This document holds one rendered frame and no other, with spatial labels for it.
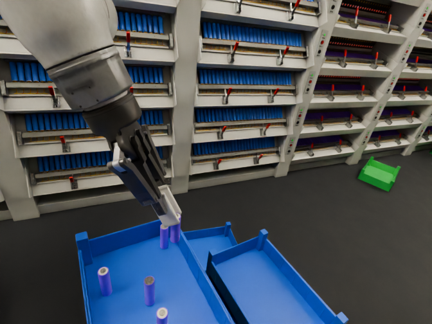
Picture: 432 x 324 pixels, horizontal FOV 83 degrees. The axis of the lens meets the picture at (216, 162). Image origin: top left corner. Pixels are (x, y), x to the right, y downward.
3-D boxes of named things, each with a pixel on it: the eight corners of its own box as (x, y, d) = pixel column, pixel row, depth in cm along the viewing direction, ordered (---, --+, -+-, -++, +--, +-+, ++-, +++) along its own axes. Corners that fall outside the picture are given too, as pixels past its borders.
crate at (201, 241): (169, 287, 90) (169, 273, 86) (162, 243, 107) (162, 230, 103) (243, 270, 100) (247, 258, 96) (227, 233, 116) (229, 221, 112)
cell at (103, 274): (101, 289, 46) (96, 268, 43) (111, 285, 47) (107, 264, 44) (102, 298, 45) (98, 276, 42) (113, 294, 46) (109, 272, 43)
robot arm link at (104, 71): (29, 77, 28) (61, 123, 31) (98, 50, 27) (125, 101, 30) (70, 63, 36) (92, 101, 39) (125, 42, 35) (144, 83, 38)
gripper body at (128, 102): (95, 99, 39) (124, 148, 43) (66, 118, 31) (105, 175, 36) (137, 83, 37) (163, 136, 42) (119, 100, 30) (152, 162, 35)
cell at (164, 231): (166, 222, 54) (166, 242, 58) (159, 224, 54) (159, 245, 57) (170, 227, 53) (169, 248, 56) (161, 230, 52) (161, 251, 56)
